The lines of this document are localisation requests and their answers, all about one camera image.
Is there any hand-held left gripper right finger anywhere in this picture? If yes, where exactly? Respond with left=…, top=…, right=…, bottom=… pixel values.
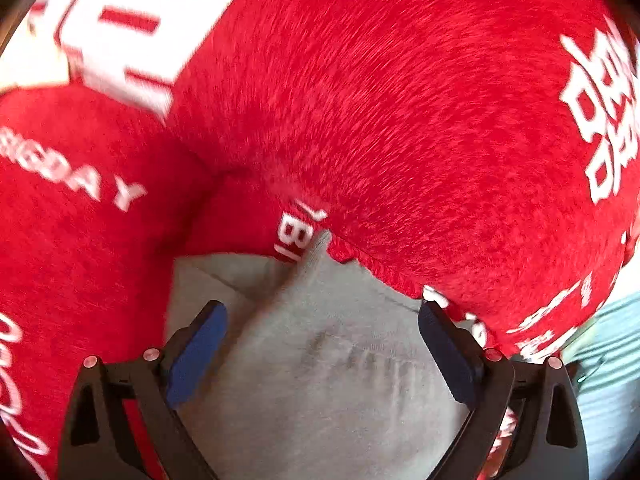
left=418, top=300, right=591, bottom=480

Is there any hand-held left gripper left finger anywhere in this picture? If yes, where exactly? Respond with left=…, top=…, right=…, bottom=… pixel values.
left=59, top=300, right=229, bottom=480

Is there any grey long-sleeve shirt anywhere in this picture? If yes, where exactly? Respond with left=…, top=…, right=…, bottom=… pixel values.
left=164, top=229, right=478, bottom=480

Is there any light teal striped cloth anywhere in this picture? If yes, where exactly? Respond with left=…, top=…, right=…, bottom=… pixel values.
left=560, top=292, right=640, bottom=480

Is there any red printed blanket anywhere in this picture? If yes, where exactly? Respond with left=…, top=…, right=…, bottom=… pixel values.
left=0, top=0, right=640, bottom=480

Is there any cream cloth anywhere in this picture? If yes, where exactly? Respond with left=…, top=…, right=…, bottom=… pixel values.
left=0, top=22, right=72, bottom=97

